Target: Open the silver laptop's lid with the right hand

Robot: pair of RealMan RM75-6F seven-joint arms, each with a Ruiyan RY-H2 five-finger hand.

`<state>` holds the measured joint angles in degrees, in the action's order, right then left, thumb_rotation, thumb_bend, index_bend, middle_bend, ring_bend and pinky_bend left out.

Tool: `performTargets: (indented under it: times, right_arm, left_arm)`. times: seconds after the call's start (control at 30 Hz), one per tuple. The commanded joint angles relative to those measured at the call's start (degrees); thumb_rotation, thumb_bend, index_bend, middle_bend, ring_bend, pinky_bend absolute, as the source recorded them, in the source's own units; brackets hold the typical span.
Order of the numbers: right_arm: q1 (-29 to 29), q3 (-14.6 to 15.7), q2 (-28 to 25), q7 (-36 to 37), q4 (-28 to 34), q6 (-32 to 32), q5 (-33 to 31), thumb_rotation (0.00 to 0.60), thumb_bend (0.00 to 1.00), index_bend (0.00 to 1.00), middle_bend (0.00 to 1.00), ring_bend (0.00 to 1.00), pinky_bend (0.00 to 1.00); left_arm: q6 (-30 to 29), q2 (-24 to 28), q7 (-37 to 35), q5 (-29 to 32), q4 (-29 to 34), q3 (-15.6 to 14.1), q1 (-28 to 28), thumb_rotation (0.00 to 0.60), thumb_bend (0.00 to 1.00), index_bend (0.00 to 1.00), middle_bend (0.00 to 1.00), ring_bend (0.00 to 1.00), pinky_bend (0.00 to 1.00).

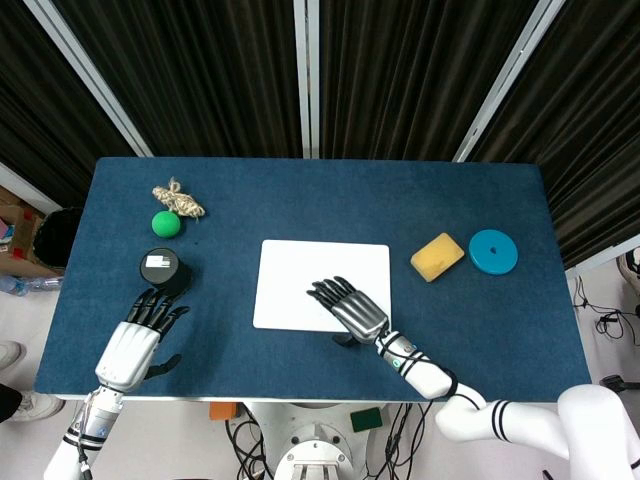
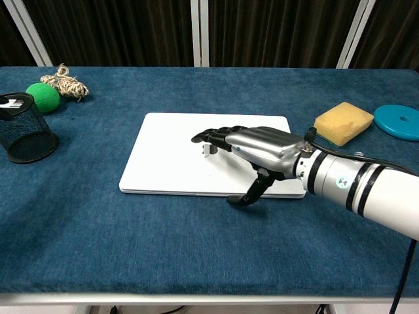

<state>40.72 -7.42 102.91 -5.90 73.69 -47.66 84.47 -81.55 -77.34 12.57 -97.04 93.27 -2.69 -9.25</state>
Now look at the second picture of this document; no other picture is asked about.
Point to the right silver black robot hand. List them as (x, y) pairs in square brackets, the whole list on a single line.
[(268, 147)]

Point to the silver laptop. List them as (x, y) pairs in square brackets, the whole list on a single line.
[(163, 157)]

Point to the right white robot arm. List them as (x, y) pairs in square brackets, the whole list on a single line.
[(376, 189)]

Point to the tan wooden block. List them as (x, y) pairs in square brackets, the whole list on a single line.
[(343, 121)]

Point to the dark curtain panel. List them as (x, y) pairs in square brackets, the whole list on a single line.
[(114, 32), (10, 42), (393, 32), (278, 32)]

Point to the blue table cloth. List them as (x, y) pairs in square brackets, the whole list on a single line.
[(196, 245)]

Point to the teal round weight disc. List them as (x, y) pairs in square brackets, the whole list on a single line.
[(393, 126)]

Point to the green ball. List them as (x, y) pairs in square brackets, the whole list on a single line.
[(42, 98)]

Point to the black mesh pen cup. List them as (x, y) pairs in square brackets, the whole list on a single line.
[(26, 137)]

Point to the white partition frame post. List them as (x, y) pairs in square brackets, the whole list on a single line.
[(200, 32), (29, 32), (356, 32)]

